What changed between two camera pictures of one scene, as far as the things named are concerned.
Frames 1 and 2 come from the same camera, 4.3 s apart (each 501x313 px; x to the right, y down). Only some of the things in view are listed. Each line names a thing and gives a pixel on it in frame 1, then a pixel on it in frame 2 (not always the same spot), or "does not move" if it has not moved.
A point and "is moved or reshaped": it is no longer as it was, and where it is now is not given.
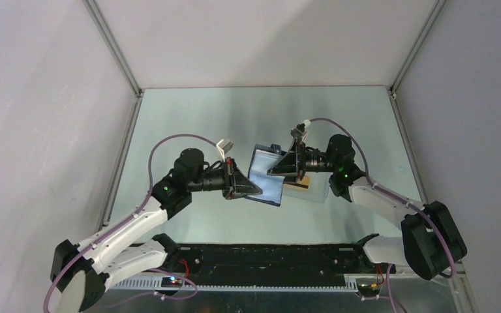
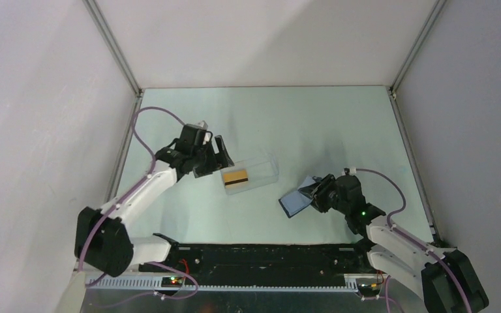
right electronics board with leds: [368, 290] does not move
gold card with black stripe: [302, 186] is moved or reshaped
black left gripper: [235, 184] -> [222, 156]
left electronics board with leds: [171, 282] does not move
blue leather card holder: [272, 186] -> [297, 200]
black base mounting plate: [272, 262] does not move
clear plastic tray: [313, 188] -> [250, 175]
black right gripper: [287, 165] -> [318, 190]
